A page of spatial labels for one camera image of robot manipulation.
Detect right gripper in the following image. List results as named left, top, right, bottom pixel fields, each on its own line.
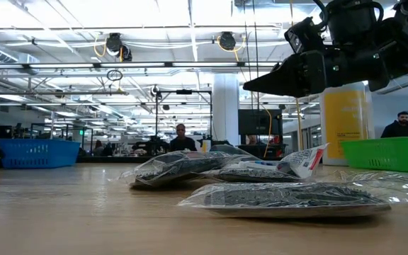
left=243, top=45, right=391, bottom=98

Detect small white toiletry tube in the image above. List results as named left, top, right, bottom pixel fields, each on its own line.
left=237, top=142, right=330, bottom=179

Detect bagged black hair ties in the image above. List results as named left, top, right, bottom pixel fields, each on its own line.
left=118, top=150, right=241, bottom=189
left=200, top=166, right=302, bottom=184
left=177, top=171, right=408, bottom=220

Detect white canister with yellow label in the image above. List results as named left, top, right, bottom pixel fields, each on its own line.
left=319, top=81, right=375, bottom=166

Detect green plastic basket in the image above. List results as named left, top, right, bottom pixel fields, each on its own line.
left=341, top=137, right=408, bottom=174

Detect long ceiling light bar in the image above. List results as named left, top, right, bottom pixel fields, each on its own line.
left=0, top=60, right=283, bottom=70

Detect blue plastic basket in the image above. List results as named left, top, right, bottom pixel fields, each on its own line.
left=0, top=138, right=81, bottom=169

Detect black wall monitor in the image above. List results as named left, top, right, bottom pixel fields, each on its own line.
left=238, top=108, right=283, bottom=136

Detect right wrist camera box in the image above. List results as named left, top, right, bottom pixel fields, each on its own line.
left=283, top=16, right=327, bottom=55

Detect black ceiling cable reel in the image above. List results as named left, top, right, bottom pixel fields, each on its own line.
left=219, top=31, right=237, bottom=52
left=105, top=33, right=133, bottom=63

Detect black background rig frame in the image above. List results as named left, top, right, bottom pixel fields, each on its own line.
left=154, top=89, right=214, bottom=148

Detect black aluminium table frame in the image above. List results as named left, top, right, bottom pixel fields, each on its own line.
left=0, top=155, right=155, bottom=170

